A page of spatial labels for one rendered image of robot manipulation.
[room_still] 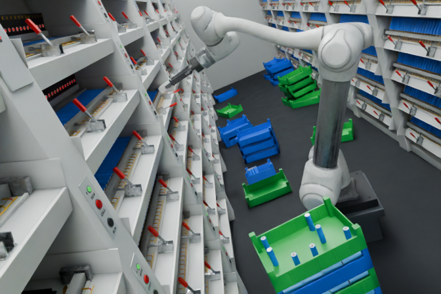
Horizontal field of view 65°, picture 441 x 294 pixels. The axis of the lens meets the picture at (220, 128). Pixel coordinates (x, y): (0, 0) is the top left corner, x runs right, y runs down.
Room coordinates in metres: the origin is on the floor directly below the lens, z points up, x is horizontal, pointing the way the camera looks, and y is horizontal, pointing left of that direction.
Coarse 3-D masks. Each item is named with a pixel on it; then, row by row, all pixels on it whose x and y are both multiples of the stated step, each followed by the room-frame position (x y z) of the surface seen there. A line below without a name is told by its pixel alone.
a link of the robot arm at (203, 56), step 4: (204, 48) 1.62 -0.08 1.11; (196, 52) 1.65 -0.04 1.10; (200, 52) 1.61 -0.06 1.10; (204, 52) 1.60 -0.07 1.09; (208, 52) 1.60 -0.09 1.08; (196, 56) 1.63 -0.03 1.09; (200, 56) 1.60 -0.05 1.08; (204, 56) 1.60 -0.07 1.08; (208, 56) 1.59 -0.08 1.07; (200, 60) 1.60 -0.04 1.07; (204, 60) 1.60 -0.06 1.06; (208, 60) 1.60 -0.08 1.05; (212, 60) 1.60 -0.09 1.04; (204, 64) 1.60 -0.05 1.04; (208, 64) 1.61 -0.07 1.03; (212, 64) 1.63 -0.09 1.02
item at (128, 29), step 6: (114, 18) 1.51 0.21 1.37; (120, 18) 1.93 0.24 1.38; (126, 18) 1.93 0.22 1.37; (132, 18) 1.93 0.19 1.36; (138, 18) 1.93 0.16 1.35; (114, 24) 1.32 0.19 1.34; (120, 24) 1.74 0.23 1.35; (126, 24) 1.88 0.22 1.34; (132, 24) 1.76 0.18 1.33; (138, 24) 1.93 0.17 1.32; (120, 30) 1.50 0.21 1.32; (126, 30) 1.65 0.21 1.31; (132, 30) 1.61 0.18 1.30; (138, 30) 1.77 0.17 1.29; (120, 36) 1.36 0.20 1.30; (126, 36) 1.46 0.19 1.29; (132, 36) 1.58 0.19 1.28; (138, 36) 1.74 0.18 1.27; (126, 42) 1.44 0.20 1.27
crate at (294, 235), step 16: (320, 208) 0.99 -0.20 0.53; (336, 208) 0.95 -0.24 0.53; (288, 224) 0.98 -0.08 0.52; (304, 224) 0.99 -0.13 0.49; (320, 224) 0.97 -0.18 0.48; (336, 224) 0.93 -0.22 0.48; (352, 224) 0.85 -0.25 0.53; (256, 240) 0.96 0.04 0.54; (272, 240) 0.98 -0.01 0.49; (288, 240) 0.96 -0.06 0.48; (304, 240) 0.93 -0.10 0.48; (336, 240) 0.87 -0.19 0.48; (352, 240) 0.80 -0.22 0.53; (288, 256) 0.89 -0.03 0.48; (304, 256) 0.86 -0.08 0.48; (320, 256) 0.79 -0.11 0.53; (336, 256) 0.79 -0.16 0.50; (272, 272) 0.78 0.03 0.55; (288, 272) 0.78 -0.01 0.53; (304, 272) 0.78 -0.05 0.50
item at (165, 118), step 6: (150, 84) 1.93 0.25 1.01; (156, 84) 1.93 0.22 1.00; (162, 84) 1.93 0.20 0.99; (150, 90) 1.94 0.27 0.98; (156, 90) 1.92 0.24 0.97; (168, 90) 1.93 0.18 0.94; (174, 96) 1.89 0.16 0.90; (168, 102) 1.69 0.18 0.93; (168, 108) 1.58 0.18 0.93; (162, 114) 1.32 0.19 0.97; (168, 114) 1.51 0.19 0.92; (162, 120) 1.32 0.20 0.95; (168, 120) 1.48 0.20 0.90
